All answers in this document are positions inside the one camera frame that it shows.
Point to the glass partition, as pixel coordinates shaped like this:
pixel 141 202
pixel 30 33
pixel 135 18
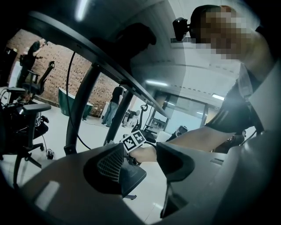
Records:
pixel 186 109

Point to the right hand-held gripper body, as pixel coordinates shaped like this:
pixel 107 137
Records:
pixel 134 140

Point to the white ceiling air vent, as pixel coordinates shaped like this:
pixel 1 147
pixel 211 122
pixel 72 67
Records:
pixel 186 40

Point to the green bathtub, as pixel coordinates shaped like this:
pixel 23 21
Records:
pixel 65 101

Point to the person's dark shirt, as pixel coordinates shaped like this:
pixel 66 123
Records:
pixel 232 109

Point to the black office chair with armrest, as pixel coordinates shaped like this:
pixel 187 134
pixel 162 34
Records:
pixel 28 131

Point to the person's head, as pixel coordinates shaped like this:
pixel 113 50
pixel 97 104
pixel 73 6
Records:
pixel 224 33

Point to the person's right forearm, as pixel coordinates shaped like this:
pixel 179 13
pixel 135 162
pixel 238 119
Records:
pixel 197 136

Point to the black television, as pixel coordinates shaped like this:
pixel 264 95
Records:
pixel 105 57

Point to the black mesh office chair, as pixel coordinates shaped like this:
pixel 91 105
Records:
pixel 41 81

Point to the black head-worn camera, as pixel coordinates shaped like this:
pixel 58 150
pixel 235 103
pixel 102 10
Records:
pixel 180 27

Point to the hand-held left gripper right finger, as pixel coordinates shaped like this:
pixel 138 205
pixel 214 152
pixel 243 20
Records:
pixel 175 164

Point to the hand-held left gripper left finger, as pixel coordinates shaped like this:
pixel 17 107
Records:
pixel 131 175

